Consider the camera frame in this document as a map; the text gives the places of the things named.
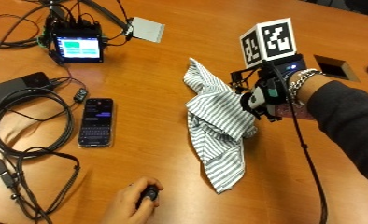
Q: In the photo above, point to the small black computer with screen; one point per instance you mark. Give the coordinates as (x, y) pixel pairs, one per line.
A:
(78, 46)

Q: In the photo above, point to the black smartphone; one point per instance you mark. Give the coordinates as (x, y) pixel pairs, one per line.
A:
(97, 123)

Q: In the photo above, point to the white cube with black markers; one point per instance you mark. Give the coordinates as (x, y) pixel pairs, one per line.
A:
(275, 37)

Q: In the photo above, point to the small black inline dongle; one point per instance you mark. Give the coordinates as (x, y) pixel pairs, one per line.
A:
(81, 95)

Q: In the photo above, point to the black power adapter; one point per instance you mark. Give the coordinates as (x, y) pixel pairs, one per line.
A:
(14, 87)

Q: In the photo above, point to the grey striped white cloth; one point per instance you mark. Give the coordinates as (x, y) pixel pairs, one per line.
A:
(217, 118)

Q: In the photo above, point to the small black remote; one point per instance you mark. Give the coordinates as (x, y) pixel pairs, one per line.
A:
(151, 194)

